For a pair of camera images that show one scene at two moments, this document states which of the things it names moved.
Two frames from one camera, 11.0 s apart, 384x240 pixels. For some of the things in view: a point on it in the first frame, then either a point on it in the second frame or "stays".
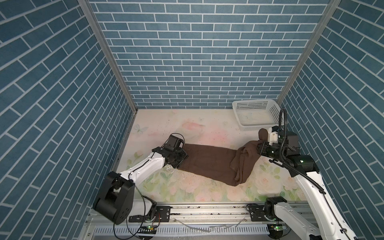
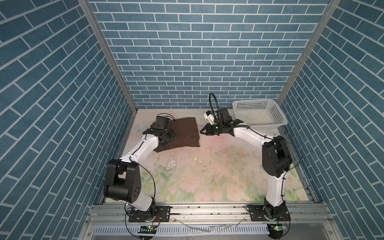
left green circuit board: (148, 229) stays
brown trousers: (228, 166) → (186, 131)
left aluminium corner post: (88, 8) stays
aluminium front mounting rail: (195, 214) stays
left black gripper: (184, 156) → (173, 137)
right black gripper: (262, 149) → (208, 127)
